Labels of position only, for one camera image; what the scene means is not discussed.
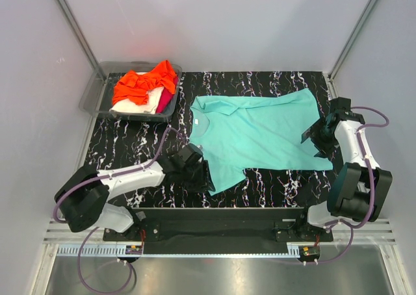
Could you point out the left aluminium frame post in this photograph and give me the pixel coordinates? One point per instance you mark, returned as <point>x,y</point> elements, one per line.
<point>69,16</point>

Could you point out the black marble pattern mat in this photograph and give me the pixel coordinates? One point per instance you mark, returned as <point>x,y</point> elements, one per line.
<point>114,143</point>

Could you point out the magenta t shirt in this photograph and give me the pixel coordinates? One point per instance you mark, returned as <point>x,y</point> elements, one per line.
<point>164,100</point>

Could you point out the clear grey plastic bin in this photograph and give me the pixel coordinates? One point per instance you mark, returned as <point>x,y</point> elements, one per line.
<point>97,97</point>

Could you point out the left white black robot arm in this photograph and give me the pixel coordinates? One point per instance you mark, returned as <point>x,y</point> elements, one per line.
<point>84,198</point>

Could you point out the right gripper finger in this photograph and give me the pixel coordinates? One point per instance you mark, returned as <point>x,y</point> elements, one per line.
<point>326,153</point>
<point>311,133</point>

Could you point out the right aluminium frame post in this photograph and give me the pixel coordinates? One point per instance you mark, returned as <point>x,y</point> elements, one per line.
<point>353,37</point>

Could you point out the teal t shirt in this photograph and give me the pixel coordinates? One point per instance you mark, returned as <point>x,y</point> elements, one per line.
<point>241,132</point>

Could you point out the grey slotted cable duct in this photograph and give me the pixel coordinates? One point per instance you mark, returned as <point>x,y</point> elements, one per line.
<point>181,250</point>

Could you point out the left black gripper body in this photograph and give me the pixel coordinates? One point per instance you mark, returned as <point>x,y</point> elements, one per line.
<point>194,177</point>

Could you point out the aluminium front rail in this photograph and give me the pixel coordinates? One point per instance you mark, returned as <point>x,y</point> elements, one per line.
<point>377,233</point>

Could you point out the aluminium frame post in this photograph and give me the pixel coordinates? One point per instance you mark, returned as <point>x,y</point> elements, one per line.
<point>69,16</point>
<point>353,37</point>

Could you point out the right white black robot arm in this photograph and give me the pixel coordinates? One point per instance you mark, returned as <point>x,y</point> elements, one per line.
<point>360,189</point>

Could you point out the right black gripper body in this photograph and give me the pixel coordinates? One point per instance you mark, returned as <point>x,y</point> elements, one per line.
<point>323,139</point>

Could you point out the orange t shirt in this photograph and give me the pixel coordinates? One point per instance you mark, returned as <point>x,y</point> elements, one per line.
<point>135,87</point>

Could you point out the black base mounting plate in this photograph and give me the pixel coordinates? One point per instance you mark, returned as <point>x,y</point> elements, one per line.
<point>220,226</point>

